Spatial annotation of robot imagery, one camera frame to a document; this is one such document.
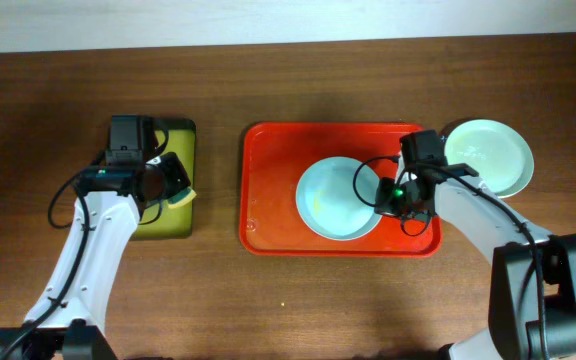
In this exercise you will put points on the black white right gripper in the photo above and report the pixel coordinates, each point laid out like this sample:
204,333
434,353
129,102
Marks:
386,185

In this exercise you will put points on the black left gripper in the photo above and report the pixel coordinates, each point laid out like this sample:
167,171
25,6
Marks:
177,176

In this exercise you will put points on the yellow green scrub sponge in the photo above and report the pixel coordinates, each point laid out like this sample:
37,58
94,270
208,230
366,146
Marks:
182,198

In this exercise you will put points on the light blue plate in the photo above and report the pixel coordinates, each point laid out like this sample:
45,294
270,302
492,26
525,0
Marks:
328,199

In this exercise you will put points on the pale green plate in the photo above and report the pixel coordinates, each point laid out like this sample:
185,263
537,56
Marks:
500,155

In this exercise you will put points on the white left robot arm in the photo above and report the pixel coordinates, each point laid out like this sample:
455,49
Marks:
69,317

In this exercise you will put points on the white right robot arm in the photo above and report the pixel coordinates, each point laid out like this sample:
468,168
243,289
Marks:
532,302

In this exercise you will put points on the red plastic tray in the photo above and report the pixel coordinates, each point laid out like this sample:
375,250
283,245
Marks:
276,154

